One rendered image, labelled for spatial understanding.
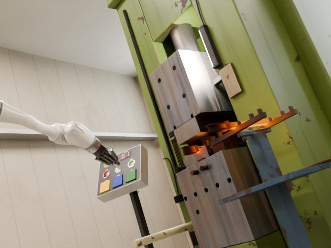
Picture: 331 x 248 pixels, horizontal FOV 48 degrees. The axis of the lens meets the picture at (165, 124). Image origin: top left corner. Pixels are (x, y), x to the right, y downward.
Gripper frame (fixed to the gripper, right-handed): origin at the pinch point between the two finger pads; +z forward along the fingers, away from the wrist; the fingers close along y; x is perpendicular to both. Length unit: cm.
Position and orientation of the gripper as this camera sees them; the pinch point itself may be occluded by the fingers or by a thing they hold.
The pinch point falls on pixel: (117, 165)
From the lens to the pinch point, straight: 221.4
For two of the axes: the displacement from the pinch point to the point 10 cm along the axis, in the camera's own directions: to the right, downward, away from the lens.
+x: -0.4, -7.3, 6.8
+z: 5.3, 5.6, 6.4
